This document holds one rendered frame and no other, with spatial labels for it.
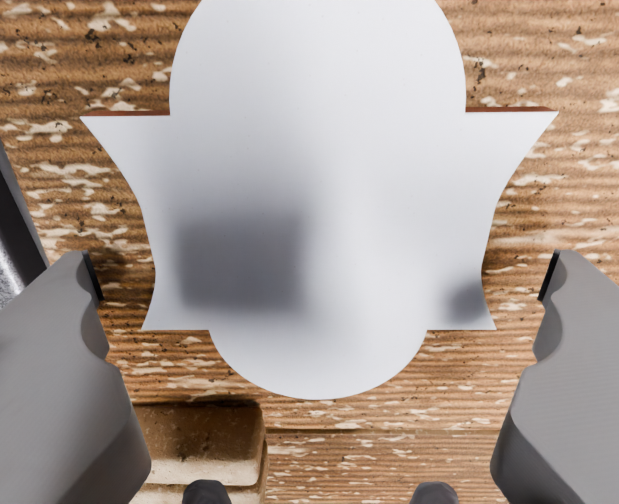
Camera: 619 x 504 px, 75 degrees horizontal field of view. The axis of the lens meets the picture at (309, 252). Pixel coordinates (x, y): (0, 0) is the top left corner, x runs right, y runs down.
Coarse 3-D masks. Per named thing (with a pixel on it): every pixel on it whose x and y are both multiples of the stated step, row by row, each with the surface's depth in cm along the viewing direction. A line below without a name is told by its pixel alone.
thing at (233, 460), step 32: (160, 416) 17; (192, 416) 17; (224, 416) 17; (256, 416) 17; (160, 448) 16; (192, 448) 16; (224, 448) 16; (256, 448) 16; (160, 480) 16; (192, 480) 16; (224, 480) 16; (256, 480) 16
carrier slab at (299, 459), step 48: (288, 432) 19; (336, 432) 19; (384, 432) 19; (432, 432) 19; (480, 432) 19; (288, 480) 20; (336, 480) 20; (384, 480) 20; (432, 480) 20; (480, 480) 20
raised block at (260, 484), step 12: (264, 444) 18; (264, 456) 18; (264, 468) 18; (264, 480) 18; (144, 492) 17; (156, 492) 17; (168, 492) 17; (180, 492) 17; (228, 492) 17; (240, 492) 17; (252, 492) 17; (264, 492) 18
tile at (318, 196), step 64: (256, 0) 9; (320, 0) 9; (384, 0) 9; (192, 64) 10; (256, 64) 10; (320, 64) 10; (384, 64) 10; (448, 64) 10; (128, 128) 11; (192, 128) 11; (256, 128) 11; (320, 128) 11; (384, 128) 11; (448, 128) 11; (512, 128) 11; (192, 192) 12; (256, 192) 12; (320, 192) 12; (384, 192) 12; (448, 192) 12; (192, 256) 13; (256, 256) 13; (320, 256) 13; (384, 256) 13; (448, 256) 13; (192, 320) 14; (256, 320) 14; (320, 320) 14; (384, 320) 14; (448, 320) 14; (256, 384) 16; (320, 384) 16
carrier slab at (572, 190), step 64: (0, 0) 10; (64, 0) 10; (128, 0) 10; (192, 0) 10; (448, 0) 10; (512, 0) 10; (576, 0) 10; (0, 64) 11; (64, 64) 11; (128, 64) 11; (512, 64) 11; (576, 64) 11; (0, 128) 12; (64, 128) 12; (576, 128) 12; (64, 192) 13; (128, 192) 13; (512, 192) 12; (576, 192) 12; (128, 256) 14; (512, 256) 14; (128, 320) 15; (512, 320) 15; (128, 384) 17; (192, 384) 17; (384, 384) 17; (448, 384) 17; (512, 384) 17
